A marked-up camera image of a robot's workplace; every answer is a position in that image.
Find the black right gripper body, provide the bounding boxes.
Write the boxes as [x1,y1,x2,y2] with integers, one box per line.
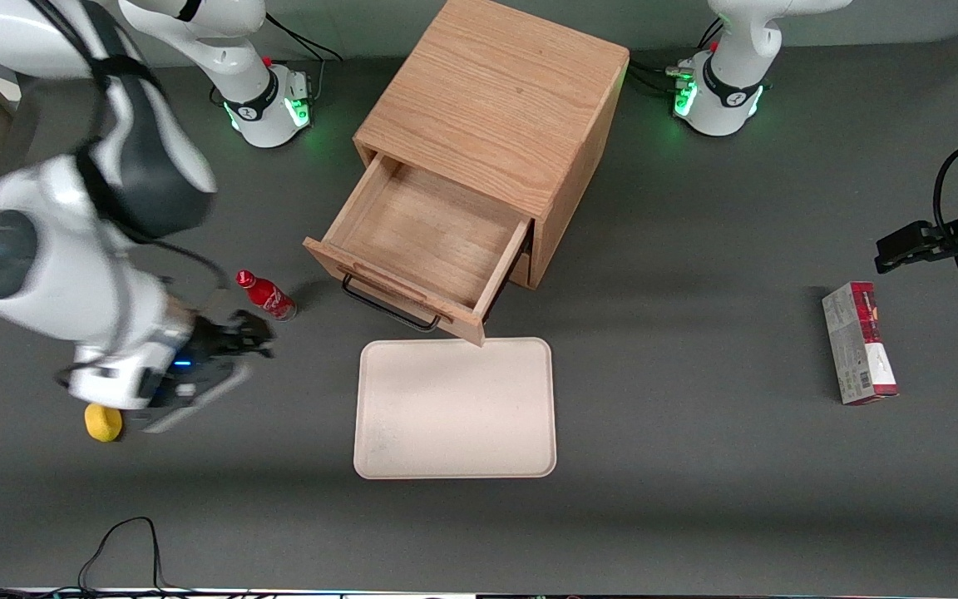
[145,313,242,407]

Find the black wire drawer handle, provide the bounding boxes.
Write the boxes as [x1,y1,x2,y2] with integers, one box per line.
[340,263,456,334]

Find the wooden drawer with scratched handle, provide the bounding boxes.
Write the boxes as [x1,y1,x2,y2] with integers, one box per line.
[303,152,535,349]

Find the oak wooden drawer cabinet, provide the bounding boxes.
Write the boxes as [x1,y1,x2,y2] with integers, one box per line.
[353,0,631,291]

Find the red cola bottle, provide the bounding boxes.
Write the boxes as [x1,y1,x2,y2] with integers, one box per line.
[235,269,299,323]

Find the grey and red carton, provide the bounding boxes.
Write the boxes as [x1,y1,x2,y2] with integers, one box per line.
[821,281,900,406]

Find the yellow lemon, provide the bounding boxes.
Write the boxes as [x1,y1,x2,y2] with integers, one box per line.
[84,403,124,443]

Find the beige plastic tray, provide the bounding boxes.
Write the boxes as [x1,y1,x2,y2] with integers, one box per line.
[353,337,558,480]

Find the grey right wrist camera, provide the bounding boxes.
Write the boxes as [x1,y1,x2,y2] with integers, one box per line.
[124,361,254,435]

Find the black cable loop on table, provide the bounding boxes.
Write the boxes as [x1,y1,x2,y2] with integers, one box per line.
[0,516,205,599]

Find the black right arm base cables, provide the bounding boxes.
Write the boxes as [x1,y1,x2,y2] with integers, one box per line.
[261,12,346,102]

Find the black arm base cables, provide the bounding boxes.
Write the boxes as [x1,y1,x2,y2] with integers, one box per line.
[261,12,346,102]
[626,18,726,99]

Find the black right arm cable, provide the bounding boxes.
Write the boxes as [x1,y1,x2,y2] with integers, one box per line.
[26,0,232,294]

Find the black left arm base cables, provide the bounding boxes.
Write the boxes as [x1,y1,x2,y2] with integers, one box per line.
[626,18,726,99]

